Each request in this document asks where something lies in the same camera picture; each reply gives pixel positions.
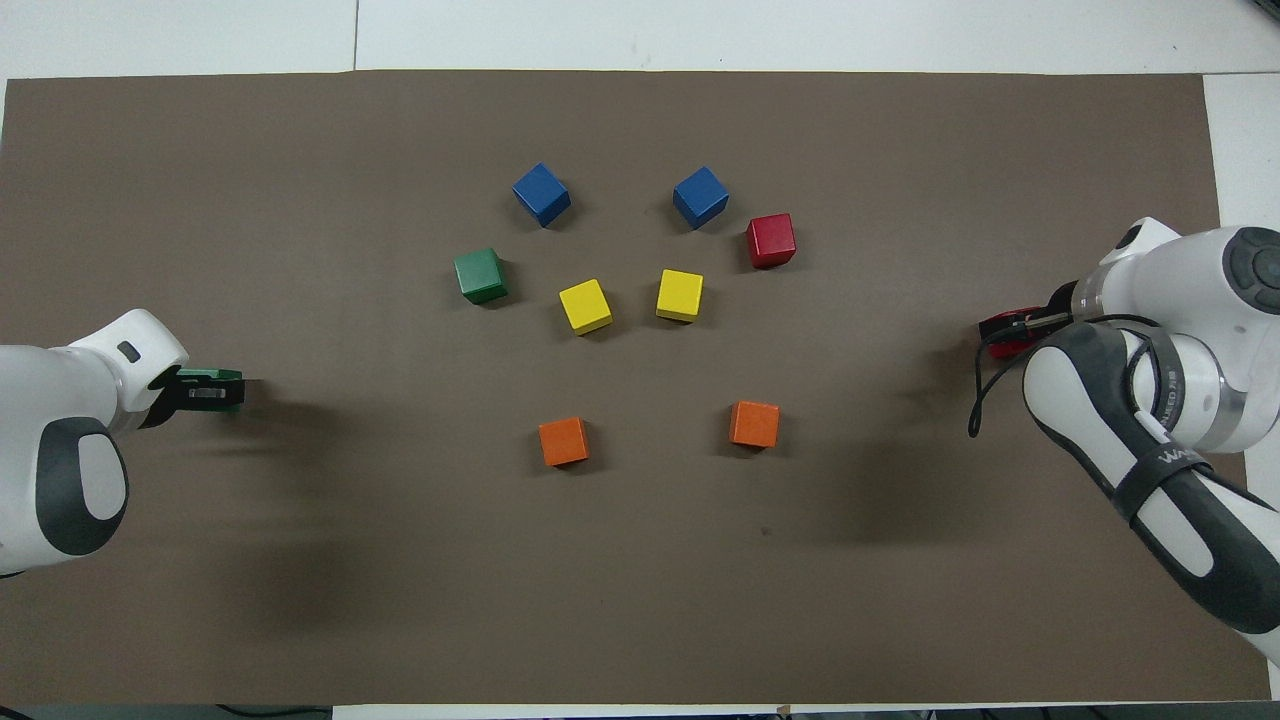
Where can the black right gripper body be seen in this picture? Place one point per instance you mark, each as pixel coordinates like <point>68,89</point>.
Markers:
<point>1062,300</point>

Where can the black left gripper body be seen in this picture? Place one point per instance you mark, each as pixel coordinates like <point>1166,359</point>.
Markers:
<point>165,392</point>

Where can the green wooden cube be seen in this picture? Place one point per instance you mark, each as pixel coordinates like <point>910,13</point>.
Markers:
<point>222,376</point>
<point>480,276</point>

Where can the red wooden cube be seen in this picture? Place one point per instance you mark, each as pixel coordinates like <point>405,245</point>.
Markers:
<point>1005,345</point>
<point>771,241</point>

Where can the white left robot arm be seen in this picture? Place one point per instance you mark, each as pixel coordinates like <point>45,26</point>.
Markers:
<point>70,400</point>

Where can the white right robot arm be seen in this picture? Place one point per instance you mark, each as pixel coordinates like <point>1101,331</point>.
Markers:
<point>1200,300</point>

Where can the orange wooden cube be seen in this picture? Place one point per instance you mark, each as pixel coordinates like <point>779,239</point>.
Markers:
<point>563,441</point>
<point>754,424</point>

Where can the yellow wooden cube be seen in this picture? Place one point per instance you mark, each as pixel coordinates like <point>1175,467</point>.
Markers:
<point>585,306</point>
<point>680,295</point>

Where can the blue wooden cube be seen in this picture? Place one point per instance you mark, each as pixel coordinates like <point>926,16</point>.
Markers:
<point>541,194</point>
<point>700,197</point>

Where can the brown table mat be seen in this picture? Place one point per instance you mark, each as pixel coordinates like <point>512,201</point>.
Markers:
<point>640,600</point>

